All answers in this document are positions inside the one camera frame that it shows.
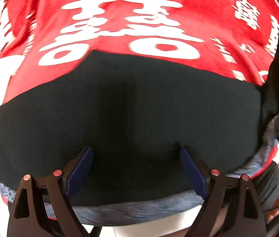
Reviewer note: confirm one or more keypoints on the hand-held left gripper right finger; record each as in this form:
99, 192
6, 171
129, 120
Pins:
193, 171

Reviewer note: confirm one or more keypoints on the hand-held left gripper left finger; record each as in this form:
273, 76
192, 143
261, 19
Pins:
79, 171

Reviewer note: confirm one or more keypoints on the black pants with grey waistband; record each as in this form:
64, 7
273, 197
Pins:
134, 108

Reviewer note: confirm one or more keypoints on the dark grey cloth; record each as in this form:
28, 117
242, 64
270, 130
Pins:
269, 187

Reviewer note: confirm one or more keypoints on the red printed blanket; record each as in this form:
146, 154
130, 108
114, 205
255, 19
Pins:
139, 17

